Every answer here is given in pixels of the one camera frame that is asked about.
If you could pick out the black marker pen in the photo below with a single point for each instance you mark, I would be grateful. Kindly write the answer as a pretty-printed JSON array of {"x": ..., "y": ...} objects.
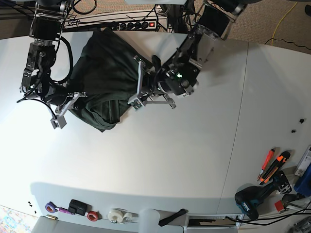
[{"x": 167, "y": 220}]

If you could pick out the black orange utility knife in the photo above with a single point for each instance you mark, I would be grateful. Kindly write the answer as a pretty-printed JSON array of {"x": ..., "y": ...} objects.
[{"x": 274, "y": 167}]

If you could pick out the dark green t-shirt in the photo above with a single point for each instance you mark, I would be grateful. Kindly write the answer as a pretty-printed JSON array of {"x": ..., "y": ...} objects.
[{"x": 107, "y": 72}]

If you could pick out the black action camera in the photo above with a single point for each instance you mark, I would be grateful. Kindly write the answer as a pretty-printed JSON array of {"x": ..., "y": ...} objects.
[{"x": 77, "y": 207}]

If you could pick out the teal cordless drill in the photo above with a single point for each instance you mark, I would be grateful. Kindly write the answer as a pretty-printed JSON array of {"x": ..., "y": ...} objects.
[{"x": 251, "y": 197}]

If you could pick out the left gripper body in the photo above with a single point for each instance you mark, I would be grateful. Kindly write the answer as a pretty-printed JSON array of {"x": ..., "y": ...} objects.
[{"x": 148, "y": 90}]

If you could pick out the white tape roll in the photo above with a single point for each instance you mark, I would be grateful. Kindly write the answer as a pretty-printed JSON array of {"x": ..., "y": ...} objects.
[{"x": 120, "y": 216}]

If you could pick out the white power strip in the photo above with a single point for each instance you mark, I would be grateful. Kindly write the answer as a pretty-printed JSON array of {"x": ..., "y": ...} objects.
[{"x": 135, "y": 26}]

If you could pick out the red tape roll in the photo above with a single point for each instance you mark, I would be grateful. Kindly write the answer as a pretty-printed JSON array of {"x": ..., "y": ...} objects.
[{"x": 93, "y": 216}]

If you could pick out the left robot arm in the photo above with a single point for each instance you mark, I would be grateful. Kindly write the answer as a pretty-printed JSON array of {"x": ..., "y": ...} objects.
[{"x": 205, "y": 28}]

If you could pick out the blue box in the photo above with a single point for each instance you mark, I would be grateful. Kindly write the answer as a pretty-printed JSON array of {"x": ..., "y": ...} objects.
[{"x": 303, "y": 184}]

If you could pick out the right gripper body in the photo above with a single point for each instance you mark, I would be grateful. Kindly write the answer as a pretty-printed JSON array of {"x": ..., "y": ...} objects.
[{"x": 64, "y": 100}]

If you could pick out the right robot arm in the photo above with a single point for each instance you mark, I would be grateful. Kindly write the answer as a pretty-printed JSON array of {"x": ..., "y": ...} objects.
[{"x": 46, "y": 30}]

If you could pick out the purple tape roll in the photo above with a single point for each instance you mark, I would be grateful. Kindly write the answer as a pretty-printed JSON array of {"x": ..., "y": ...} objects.
[{"x": 50, "y": 207}]

